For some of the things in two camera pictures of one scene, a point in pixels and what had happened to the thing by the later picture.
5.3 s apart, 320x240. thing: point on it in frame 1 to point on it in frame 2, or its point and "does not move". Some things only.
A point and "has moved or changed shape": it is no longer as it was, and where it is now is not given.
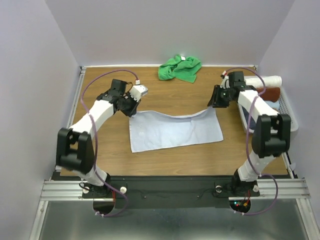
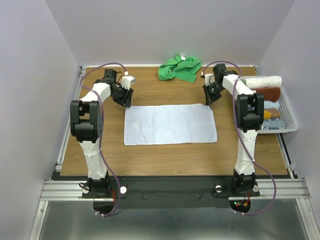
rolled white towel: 270,81 does not move
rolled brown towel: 272,94 does not move
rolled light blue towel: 275,105 does not move
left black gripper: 132,111 to 126,100
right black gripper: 215,100 to 209,98
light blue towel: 150,131 has moved or changed shape
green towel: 183,69 does not move
